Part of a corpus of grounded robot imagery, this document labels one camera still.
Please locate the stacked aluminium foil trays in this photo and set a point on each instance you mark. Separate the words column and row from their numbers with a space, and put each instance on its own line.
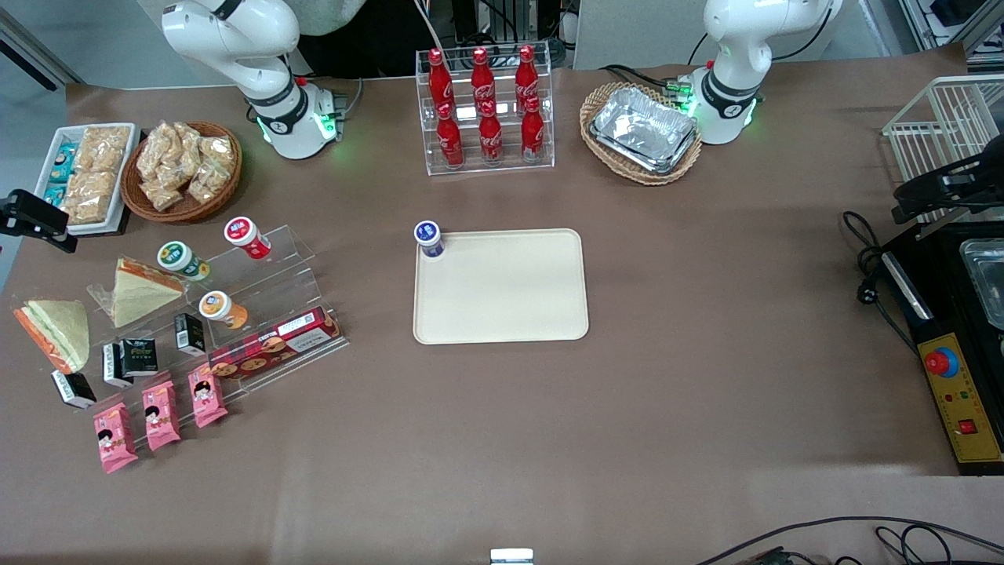
column 643, row 129

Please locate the clear bag of snacks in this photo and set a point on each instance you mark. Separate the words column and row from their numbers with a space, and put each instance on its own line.
column 209, row 182
column 157, row 151
column 161, row 193
column 188, row 145
column 218, row 151

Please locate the red-lid white bottle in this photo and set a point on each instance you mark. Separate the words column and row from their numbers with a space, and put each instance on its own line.
column 241, row 232

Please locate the light tan wicker basket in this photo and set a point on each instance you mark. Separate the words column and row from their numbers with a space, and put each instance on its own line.
column 643, row 178

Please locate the red Coca-Cola bottle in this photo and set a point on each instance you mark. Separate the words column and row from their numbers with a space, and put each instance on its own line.
column 449, row 141
column 526, row 77
column 482, row 78
column 491, row 140
column 439, row 78
column 532, row 135

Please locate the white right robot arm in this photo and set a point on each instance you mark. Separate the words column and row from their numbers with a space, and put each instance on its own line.
column 274, row 118

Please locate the small blue snack packet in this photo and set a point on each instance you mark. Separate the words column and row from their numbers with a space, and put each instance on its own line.
column 63, row 165
column 53, row 195

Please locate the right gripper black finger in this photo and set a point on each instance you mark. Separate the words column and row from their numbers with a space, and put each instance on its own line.
column 39, row 234
column 43, row 210

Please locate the cream plastic serving tray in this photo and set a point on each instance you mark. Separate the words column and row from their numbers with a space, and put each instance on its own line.
column 510, row 290

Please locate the small black drink carton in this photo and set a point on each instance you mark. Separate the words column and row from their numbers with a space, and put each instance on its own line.
column 73, row 390
column 140, row 357
column 112, row 367
column 188, row 333

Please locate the black machine with yellow panel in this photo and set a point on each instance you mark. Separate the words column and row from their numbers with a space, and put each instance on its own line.
column 937, row 275

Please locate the clear pack of crackers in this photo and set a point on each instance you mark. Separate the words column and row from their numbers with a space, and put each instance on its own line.
column 90, row 196
column 106, row 149

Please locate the plastic-wrapped triangle sandwich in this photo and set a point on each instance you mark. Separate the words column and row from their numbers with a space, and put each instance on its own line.
column 63, row 329
column 137, row 294

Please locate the white rectangular snack tray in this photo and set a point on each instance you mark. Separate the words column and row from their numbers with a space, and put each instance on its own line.
column 56, row 140

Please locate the red plaid cookie box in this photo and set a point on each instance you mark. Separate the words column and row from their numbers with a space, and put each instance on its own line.
column 274, row 345

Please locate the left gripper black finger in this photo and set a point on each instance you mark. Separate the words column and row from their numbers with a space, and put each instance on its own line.
column 925, row 202
column 980, row 173

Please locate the dark brown wicker basket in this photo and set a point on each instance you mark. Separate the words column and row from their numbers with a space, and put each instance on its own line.
column 188, row 212

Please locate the clear acrylic tiered shelf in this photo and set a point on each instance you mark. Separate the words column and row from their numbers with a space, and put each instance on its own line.
column 290, row 267

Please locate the clear acrylic bottle rack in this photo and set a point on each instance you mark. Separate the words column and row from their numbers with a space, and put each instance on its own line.
column 511, row 163

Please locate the blue-lid white bottle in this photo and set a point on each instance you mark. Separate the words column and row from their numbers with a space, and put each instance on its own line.
column 428, row 234

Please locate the pink snack packet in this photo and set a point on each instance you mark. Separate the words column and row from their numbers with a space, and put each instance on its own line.
column 207, row 396
column 161, row 416
column 114, row 438

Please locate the orange-lid white bottle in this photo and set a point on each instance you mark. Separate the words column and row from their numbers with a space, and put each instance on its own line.
column 214, row 304

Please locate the green-lid white bottle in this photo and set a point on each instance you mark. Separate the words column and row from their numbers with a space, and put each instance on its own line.
column 174, row 255

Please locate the shiny metal pan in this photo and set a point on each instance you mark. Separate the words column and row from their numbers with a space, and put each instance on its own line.
column 988, row 282

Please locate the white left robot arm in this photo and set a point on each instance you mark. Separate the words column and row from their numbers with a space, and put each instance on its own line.
column 729, row 102

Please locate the brown table cover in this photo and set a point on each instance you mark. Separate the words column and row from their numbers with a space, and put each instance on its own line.
column 706, row 353

